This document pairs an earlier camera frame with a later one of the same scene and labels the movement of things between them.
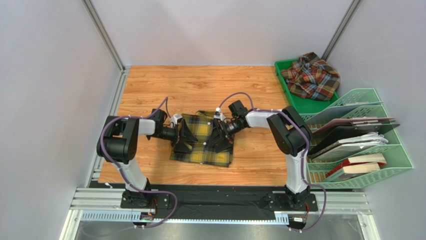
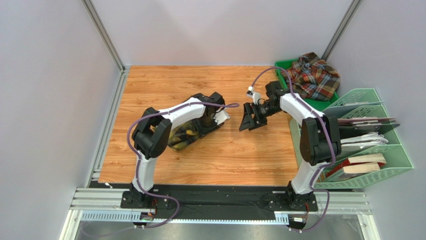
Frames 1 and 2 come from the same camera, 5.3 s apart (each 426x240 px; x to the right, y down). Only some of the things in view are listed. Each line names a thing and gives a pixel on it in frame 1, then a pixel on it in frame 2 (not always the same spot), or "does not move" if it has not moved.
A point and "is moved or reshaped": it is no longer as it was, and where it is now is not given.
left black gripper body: (169, 133) -> (206, 125)
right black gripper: (219, 129) -> (256, 116)
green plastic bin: (301, 105) does not move
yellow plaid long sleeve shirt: (199, 124) is moved or reshaped
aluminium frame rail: (103, 205) does not move
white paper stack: (349, 146) does not move
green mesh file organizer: (355, 144) does not move
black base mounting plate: (219, 201) does not move
